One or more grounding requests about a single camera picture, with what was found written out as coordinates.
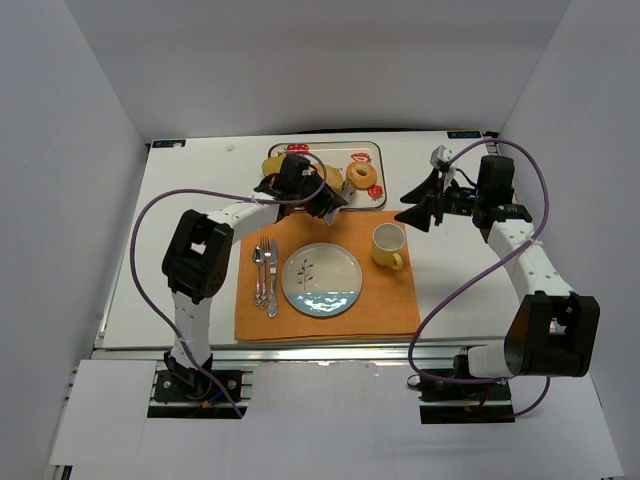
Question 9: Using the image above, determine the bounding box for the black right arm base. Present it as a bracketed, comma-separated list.
[407, 374, 515, 425]

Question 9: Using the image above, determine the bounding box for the brown bread slice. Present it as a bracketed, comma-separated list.
[261, 153, 286, 177]

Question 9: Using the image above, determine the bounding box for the orange cloth placemat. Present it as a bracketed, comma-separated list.
[235, 210, 420, 341]

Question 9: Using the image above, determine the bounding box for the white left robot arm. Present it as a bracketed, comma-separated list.
[161, 154, 347, 390]

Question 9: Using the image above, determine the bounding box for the yellow mug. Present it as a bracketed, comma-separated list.
[371, 223, 406, 270]

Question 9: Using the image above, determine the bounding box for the white blue ceramic plate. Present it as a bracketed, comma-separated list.
[281, 243, 363, 318]

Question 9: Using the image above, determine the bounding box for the strawberry pattern serving tray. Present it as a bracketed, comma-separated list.
[267, 141, 386, 210]

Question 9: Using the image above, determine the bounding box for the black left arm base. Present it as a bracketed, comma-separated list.
[147, 366, 253, 420]

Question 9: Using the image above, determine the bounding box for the oval bread roll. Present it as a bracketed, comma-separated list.
[316, 164, 344, 194]

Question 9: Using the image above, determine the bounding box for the silver spoon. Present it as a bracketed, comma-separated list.
[253, 245, 265, 306]

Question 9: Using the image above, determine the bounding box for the bagel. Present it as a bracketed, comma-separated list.
[346, 161, 377, 190]

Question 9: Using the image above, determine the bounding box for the silver fork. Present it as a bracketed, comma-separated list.
[259, 236, 271, 309]

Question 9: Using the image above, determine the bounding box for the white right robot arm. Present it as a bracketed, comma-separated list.
[395, 146, 600, 384]

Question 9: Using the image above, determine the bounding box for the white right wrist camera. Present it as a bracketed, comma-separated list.
[430, 145, 456, 190]

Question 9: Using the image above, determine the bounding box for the silver table knife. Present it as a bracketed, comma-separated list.
[267, 238, 278, 318]

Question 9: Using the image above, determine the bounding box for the aluminium table frame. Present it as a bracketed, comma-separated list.
[64, 130, 564, 416]

